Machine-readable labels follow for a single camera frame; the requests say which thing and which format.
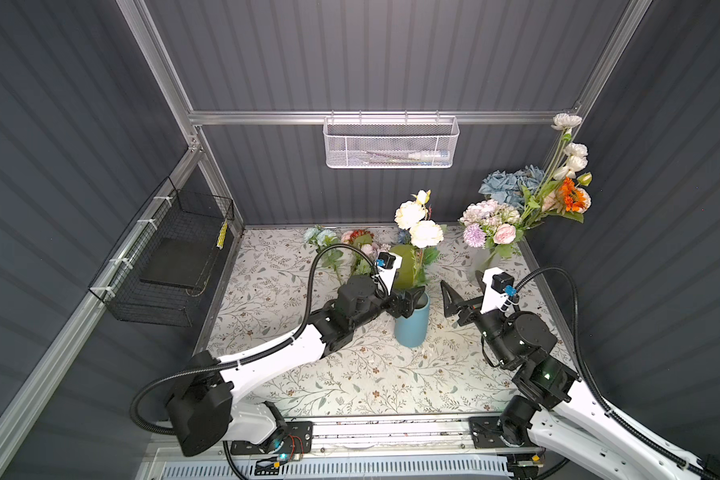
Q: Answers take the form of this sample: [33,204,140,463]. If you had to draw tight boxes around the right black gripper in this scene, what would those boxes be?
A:
[443,278,513,369]

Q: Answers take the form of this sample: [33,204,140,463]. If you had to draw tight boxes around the blue ceramic vase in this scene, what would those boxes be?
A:
[394,289,430,349]

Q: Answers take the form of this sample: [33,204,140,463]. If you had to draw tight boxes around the clear ribbed glass vase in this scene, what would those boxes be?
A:
[467,248,500,289]

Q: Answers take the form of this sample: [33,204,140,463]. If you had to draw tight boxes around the cream rose stem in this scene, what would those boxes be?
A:
[395,190,444,288]

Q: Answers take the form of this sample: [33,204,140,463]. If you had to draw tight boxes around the pale blue white flower stem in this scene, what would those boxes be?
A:
[303,225,343,283]

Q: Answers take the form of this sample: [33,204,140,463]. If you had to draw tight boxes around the blue rose bouquet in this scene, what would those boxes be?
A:
[478,165,544,210]

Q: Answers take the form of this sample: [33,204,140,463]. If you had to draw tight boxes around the peach rose stem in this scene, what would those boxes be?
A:
[542,172,592,215]

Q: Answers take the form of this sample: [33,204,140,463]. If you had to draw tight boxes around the orange gerbera flower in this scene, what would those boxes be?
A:
[554,178,591,223]

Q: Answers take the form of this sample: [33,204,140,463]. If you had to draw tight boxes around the white ranunculus stem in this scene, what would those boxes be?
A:
[521,113,588,229]

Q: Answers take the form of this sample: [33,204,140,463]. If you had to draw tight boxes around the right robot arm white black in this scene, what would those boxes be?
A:
[441,269,720,479]

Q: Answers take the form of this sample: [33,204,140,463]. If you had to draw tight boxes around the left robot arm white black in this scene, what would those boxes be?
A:
[166,276,424,457]

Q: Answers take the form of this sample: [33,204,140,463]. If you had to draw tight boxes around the blue hydrangea flower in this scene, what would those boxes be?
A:
[397,229,410,244]

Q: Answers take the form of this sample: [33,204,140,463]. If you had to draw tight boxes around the mixed pastel flower bunch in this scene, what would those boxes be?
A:
[341,229,381,276]

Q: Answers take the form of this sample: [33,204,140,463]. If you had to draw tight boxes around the marker pen in basket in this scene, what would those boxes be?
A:
[367,150,451,165]

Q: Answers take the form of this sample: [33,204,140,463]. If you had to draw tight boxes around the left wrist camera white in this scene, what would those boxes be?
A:
[376,251,402,295]

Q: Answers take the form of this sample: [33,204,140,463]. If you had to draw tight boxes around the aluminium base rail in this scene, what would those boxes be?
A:
[149,413,655,480]

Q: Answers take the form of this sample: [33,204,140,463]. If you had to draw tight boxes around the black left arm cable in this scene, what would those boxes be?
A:
[128,242,388,436]

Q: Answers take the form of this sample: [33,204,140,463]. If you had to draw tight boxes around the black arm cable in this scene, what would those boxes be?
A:
[512,266,720,480]
[128,242,388,436]

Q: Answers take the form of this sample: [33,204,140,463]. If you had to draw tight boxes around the white wire mesh basket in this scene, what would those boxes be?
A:
[322,114,460,169]

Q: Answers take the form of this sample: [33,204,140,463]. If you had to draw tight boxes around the black wire basket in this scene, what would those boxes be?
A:
[89,181,235,327]

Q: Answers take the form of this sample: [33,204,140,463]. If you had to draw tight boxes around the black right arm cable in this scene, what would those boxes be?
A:
[512,266,720,480]

